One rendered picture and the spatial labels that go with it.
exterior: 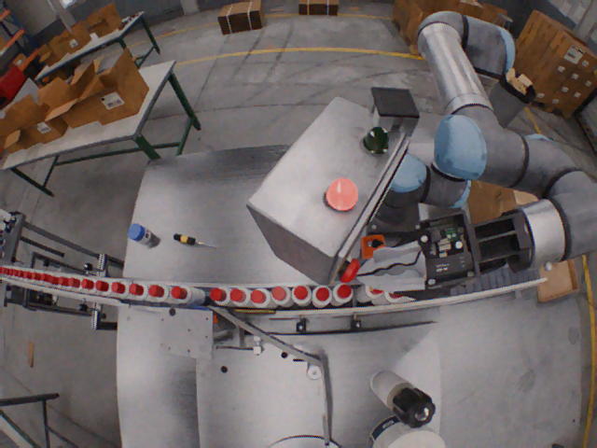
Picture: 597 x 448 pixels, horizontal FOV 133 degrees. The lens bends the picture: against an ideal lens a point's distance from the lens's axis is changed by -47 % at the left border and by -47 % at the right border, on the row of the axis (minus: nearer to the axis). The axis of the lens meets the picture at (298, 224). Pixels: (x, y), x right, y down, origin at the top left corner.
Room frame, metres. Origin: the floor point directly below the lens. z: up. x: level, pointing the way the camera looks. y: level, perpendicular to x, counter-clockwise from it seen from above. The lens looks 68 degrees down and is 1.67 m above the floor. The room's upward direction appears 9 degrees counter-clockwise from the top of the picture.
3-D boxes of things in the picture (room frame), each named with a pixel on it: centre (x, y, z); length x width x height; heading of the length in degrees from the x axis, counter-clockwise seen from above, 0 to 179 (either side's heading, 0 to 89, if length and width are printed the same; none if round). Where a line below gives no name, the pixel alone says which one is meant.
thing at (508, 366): (-0.08, -0.26, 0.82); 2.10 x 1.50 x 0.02; 83
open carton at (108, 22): (3.72, 2.27, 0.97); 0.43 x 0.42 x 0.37; 166
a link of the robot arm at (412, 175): (0.33, -0.33, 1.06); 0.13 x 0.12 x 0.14; 71
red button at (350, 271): (0.06, -0.06, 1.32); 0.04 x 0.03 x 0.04; 138
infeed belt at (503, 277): (0.04, -0.15, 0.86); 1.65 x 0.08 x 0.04; 83
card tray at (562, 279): (-0.08, -1.13, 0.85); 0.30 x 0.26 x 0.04; 83
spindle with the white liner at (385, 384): (-0.25, -0.19, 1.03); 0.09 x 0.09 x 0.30
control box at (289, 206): (0.13, -0.05, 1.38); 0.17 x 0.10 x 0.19; 138
